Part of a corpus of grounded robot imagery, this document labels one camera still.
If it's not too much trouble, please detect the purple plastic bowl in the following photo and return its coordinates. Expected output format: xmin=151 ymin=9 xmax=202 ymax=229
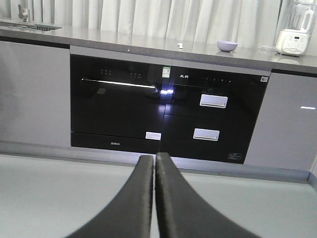
xmin=217 ymin=41 xmax=238 ymax=52

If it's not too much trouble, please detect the clear plastic wrap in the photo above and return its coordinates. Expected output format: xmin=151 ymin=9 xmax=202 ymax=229
xmin=258 ymin=45 xmax=276 ymax=54

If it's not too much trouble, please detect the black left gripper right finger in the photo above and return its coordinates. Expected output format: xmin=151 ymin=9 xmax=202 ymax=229
xmin=156 ymin=152 xmax=257 ymax=238

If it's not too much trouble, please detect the black drawer sterilizer cabinet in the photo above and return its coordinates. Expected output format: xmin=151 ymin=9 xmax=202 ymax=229
xmin=160 ymin=66 xmax=268 ymax=164

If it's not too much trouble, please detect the black built-in dishwasher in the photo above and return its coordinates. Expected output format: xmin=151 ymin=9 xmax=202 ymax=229
xmin=70 ymin=55 xmax=170 ymax=154

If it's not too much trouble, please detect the chrome kitchen faucet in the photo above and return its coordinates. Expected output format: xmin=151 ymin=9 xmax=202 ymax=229
xmin=18 ymin=1 xmax=31 ymax=22

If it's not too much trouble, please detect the white pleated curtain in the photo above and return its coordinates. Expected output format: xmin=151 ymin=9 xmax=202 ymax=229
xmin=0 ymin=0 xmax=291 ymax=48

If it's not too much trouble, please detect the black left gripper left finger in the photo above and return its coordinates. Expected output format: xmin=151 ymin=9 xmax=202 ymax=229
xmin=68 ymin=155 xmax=154 ymax=238

